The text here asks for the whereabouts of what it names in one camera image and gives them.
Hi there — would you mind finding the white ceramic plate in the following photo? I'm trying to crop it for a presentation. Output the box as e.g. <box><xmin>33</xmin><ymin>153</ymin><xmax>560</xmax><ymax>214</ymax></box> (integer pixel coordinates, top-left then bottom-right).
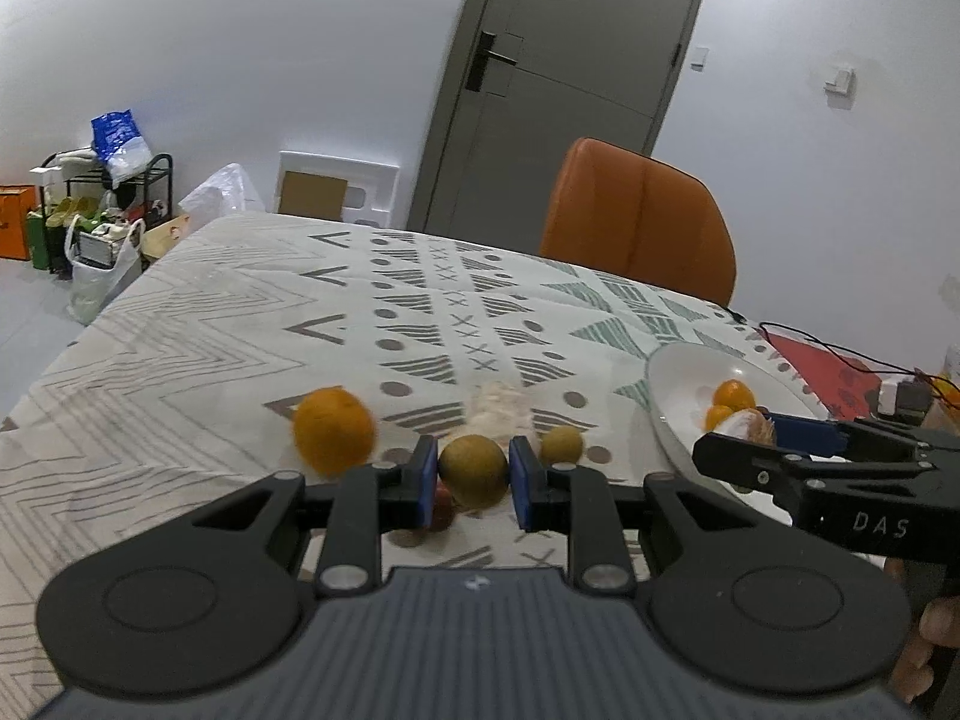
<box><xmin>644</xmin><ymin>343</ymin><xmax>835</xmax><ymax>527</ymax></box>

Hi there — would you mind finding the white power adapter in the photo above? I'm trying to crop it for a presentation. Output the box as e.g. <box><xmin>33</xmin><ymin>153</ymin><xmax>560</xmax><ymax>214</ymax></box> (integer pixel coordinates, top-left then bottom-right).
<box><xmin>874</xmin><ymin>376</ymin><xmax>934</xmax><ymax>419</ymax></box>

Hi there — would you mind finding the white plastic bag with items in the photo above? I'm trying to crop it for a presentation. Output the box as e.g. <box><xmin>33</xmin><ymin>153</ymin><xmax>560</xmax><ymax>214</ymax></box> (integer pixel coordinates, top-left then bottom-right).
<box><xmin>64</xmin><ymin>218</ymin><xmax>145</xmax><ymax>325</ymax></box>

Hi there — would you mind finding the orange leather chair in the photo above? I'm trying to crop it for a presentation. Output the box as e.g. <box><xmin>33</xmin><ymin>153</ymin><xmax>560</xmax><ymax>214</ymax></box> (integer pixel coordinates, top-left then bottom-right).
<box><xmin>539</xmin><ymin>138</ymin><xmax>737</xmax><ymax>305</ymax></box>

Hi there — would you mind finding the black metal rack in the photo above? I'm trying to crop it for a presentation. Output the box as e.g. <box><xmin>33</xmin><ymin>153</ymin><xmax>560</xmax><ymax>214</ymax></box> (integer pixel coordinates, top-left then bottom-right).
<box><xmin>35</xmin><ymin>148</ymin><xmax>175</xmax><ymax>275</ymax></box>

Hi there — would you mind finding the black cable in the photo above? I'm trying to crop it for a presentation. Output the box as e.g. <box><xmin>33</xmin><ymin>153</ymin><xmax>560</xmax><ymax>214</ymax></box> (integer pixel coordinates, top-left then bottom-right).
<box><xmin>722</xmin><ymin>304</ymin><xmax>960</xmax><ymax>392</ymax></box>

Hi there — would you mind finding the black door handle lock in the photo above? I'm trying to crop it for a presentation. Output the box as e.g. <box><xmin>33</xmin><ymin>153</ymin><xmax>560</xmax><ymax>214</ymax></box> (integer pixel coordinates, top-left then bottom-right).
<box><xmin>464</xmin><ymin>31</ymin><xmax>517</xmax><ymax>93</ymax></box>

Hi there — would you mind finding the grey door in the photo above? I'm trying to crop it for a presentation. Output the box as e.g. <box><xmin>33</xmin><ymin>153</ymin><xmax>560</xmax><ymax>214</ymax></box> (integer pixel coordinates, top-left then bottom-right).
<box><xmin>407</xmin><ymin>0</ymin><xmax>701</xmax><ymax>252</ymax></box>

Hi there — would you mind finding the white foam packaging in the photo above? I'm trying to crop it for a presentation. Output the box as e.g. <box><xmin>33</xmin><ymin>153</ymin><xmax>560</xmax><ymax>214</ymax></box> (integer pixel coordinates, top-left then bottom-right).
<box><xmin>275</xmin><ymin>151</ymin><xmax>398</xmax><ymax>229</ymax></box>

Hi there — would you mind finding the large orange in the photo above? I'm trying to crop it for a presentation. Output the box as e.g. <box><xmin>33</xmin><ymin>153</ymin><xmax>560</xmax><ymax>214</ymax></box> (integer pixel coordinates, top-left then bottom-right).
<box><xmin>713</xmin><ymin>379</ymin><xmax>757</xmax><ymax>411</ymax></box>
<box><xmin>293</xmin><ymin>387</ymin><xmax>376</xmax><ymax>478</ymax></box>

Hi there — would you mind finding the right hand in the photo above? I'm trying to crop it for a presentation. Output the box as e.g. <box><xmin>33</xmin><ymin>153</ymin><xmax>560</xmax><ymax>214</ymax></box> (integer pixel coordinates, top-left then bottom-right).
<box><xmin>890</xmin><ymin>596</ymin><xmax>960</xmax><ymax>704</ymax></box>

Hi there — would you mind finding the small white wall switch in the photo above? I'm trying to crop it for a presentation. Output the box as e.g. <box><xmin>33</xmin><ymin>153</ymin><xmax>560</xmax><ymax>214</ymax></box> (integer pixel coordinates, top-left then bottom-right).
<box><xmin>690</xmin><ymin>46</ymin><xmax>709</xmax><ymax>71</ymax></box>

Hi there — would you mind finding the dark red plum back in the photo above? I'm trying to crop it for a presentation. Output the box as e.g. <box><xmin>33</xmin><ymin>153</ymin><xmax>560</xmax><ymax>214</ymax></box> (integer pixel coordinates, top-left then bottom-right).
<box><xmin>428</xmin><ymin>481</ymin><xmax>455</xmax><ymax>533</ymax></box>

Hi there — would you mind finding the clear plastic bag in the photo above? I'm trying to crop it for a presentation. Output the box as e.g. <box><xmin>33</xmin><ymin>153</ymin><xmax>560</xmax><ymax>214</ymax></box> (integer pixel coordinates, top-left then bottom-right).
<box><xmin>179</xmin><ymin>163</ymin><xmax>265</xmax><ymax>220</ymax></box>

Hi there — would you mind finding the small tangerine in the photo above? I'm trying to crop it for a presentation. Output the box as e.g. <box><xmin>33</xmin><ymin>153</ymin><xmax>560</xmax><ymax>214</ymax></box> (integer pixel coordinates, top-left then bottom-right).
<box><xmin>703</xmin><ymin>405</ymin><xmax>734</xmax><ymax>433</ymax></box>

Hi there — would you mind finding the blue white plastic bag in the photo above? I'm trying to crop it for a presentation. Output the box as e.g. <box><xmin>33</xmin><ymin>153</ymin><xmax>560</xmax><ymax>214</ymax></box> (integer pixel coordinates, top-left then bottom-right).
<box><xmin>91</xmin><ymin>109</ymin><xmax>155</xmax><ymax>187</ymax></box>

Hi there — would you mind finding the large orange front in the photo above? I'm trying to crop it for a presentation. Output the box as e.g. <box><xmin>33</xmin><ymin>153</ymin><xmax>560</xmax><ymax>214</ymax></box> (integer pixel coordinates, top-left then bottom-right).
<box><xmin>713</xmin><ymin>379</ymin><xmax>757</xmax><ymax>411</ymax></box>

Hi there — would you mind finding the red orange table mat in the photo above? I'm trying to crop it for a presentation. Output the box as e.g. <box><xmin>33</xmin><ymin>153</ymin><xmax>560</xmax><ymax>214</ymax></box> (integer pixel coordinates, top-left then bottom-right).
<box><xmin>761</xmin><ymin>325</ymin><xmax>925</xmax><ymax>426</ymax></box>

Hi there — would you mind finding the patterned tablecloth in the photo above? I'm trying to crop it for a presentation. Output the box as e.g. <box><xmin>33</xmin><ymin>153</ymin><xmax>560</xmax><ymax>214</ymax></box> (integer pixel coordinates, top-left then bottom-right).
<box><xmin>0</xmin><ymin>209</ymin><xmax>895</xmax><ymax>720</ymax></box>

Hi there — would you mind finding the peeled pomelo segment orange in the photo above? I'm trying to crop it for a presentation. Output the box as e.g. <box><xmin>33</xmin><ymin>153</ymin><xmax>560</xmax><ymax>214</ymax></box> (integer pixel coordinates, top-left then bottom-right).
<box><xmin>713</xmin><ymin>410</ymin><xmax>776</xmax><ymax>445</ymax></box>

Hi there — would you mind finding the orange gift bag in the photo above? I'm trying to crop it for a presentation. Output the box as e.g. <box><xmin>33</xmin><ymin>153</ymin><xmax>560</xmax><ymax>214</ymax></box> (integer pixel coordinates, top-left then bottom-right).
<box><xmin>0</xmin><ymin>185</ymin><xmax>37</xmax><ymax>260</ymax></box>

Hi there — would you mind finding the green-brown kiwi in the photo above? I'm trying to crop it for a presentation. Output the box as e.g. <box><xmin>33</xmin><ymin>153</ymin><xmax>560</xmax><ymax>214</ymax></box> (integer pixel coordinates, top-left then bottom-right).
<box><xmin>540</xmin><ymin>426</ymin><xmax>584</xmax><ymax>465</ymax></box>
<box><xmin>438</xmin><ymin>434</ymin><xmax>509</xmax><ymax>509</ymax></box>

